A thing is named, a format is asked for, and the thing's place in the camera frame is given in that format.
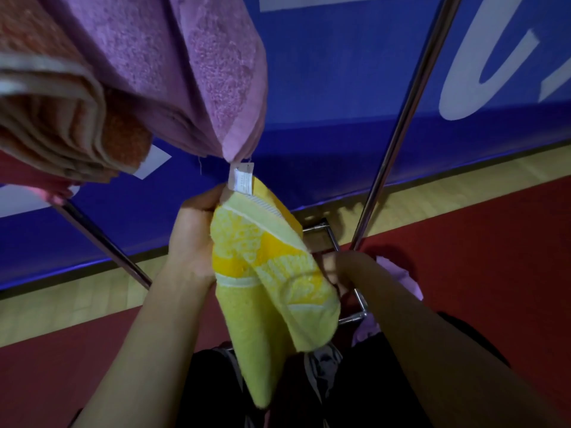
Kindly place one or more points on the person's left grey shoe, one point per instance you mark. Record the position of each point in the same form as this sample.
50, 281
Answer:
232, 367

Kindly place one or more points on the blue banner with white print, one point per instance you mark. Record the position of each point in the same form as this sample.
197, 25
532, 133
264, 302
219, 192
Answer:
348, 75

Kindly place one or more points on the pink towel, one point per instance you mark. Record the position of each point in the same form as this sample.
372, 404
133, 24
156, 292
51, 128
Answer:
31, 182

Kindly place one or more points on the person's black trousers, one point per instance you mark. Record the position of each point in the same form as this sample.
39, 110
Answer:
370, 387

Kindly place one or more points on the person's grey shoe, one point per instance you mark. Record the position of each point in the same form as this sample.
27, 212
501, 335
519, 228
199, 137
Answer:
232, 367
321, 367

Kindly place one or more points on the person's left forearm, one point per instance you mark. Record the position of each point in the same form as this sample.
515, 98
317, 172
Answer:
138, 361

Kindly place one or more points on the person's left hand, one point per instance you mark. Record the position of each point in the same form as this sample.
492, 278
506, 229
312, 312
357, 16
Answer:
192, 240

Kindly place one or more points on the yellow white cloth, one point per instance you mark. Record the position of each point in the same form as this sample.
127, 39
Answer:
267, 285

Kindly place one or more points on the purple towel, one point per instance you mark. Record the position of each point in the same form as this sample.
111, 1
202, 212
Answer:
401, 274
169, 66

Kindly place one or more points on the metal drying rack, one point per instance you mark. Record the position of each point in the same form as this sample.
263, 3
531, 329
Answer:
401, 124

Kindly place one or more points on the person's right forearm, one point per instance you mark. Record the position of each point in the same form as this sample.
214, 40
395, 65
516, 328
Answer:
446, 361

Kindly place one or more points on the person's right hand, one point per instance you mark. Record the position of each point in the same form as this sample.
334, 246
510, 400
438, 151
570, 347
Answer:
343, 267

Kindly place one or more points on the person's right grey shoe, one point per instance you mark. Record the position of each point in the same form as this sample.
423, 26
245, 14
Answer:
321, 367

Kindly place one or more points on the orange patterned towel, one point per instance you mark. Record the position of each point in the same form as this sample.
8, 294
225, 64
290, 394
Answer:
53, 111

